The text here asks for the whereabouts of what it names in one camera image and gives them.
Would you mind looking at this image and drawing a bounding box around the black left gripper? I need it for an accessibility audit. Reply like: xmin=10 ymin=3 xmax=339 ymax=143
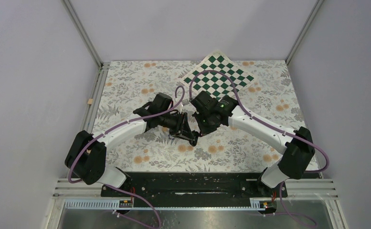
xmin=159 ymin=111 xmax=195 ymax=141

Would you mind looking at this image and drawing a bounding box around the black earbud charging case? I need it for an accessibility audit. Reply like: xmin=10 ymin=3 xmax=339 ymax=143
xmin=190 ymin=131 xmax=201 ymax=146

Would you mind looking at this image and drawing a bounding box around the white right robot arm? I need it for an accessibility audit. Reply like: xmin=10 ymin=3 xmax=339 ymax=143
xmin=191 ymin=92 xmax=315 ymax=197

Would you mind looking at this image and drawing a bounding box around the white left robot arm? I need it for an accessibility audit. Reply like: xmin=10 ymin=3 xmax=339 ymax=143
xmin=64 ymin=93 xmax=200 ymax=196

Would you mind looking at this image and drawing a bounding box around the green white chessboard mat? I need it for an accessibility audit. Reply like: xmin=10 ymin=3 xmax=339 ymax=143
xmin=180 ymin=51 xmax=256 ymax=100

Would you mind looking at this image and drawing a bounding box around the floral table mat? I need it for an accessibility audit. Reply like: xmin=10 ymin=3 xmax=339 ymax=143
xmin=93 ymin=60 xmax=305 ymax=172

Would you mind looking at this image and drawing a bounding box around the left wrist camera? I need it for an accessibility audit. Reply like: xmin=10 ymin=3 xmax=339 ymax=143
xmin=181 ymin=99 xmax=190 ymax=106

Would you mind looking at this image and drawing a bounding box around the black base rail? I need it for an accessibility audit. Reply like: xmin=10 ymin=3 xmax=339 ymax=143
xmin=100 ymin=171 xmax=289 ymax=209

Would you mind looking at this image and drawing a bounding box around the white cable duct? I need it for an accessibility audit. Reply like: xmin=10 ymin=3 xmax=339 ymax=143
xmin=64 ymin=198 xmax=270 ymax=211

